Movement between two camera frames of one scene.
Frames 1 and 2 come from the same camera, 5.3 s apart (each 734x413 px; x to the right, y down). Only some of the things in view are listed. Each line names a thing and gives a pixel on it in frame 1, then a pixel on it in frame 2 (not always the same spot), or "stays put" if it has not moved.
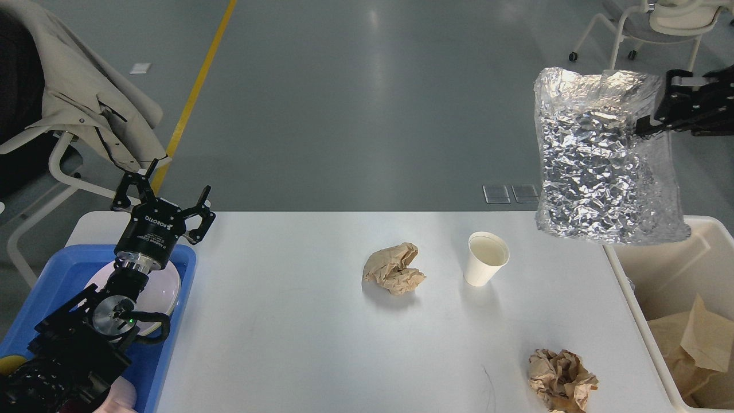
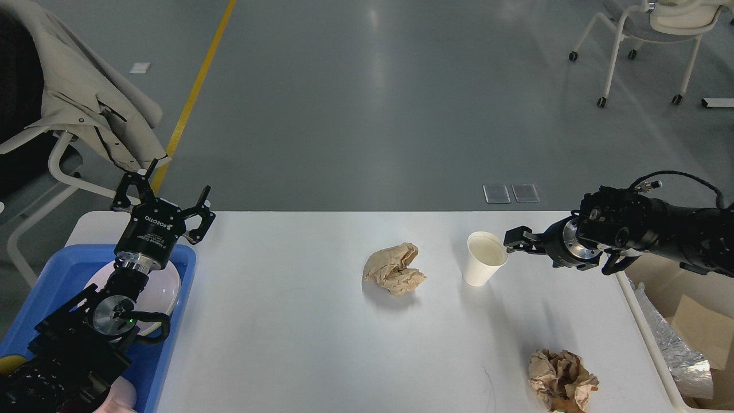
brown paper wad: (561, 380) stays put
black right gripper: (715, 114) → (562, 242)
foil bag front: (601, 180) → (692, 370)
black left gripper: (151, 233) stays put
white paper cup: (487, 252) stays put
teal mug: (10, 363) stays put
